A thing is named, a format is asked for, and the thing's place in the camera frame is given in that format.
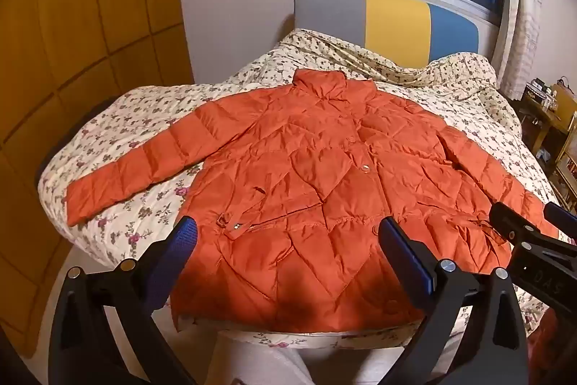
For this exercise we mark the orange quilted jacket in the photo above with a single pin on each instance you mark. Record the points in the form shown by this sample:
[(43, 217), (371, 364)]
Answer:
[(293, 186)]

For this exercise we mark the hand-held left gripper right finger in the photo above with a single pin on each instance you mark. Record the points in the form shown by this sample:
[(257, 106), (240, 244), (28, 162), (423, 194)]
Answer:
[(405, 261)]

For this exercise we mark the wooden shelf rack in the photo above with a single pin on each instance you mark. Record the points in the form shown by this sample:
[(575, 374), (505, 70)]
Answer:
[(568, 168)]

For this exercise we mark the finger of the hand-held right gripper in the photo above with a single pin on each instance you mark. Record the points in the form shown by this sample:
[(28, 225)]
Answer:
[(563, 218), (511, 220)]

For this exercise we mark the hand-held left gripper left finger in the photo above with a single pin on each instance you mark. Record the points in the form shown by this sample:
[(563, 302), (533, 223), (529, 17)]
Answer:
[(179, 252)]

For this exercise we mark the wooden side table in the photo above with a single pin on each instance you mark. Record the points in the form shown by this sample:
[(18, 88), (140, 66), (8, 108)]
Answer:
[(543, 128)]

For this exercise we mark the wooden wardrobe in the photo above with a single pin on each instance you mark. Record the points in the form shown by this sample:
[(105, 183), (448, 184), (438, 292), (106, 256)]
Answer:
[(67, 28)]

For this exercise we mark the floral bed blanket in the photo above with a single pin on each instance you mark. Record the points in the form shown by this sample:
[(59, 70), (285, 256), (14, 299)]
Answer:
[(135, 119)]

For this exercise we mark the long patterned curtain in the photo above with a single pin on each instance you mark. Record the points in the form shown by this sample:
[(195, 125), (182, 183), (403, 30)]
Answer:
[(523, 6)]

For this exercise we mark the grey yellow blue headboard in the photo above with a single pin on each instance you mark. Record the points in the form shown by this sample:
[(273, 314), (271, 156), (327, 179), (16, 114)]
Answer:
[(396, 19)]

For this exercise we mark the dark red cloth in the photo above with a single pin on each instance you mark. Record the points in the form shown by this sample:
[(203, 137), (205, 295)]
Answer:
[(552, 344)]

